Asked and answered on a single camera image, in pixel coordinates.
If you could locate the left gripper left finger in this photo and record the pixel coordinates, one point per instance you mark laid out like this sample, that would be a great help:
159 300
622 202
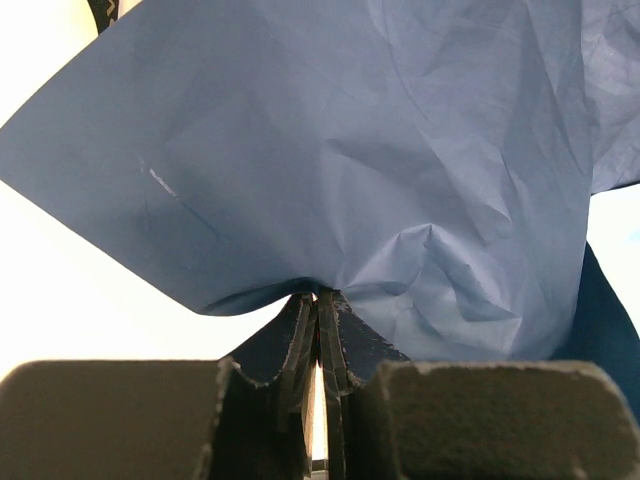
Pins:
245 416

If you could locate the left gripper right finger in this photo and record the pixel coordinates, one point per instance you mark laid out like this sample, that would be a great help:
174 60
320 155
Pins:
393 418

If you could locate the blue wrapping paper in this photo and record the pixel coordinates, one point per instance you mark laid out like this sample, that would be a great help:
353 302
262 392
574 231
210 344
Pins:
432 160

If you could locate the black gold-lettered ribbon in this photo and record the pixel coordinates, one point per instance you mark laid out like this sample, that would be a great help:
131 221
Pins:
106 12

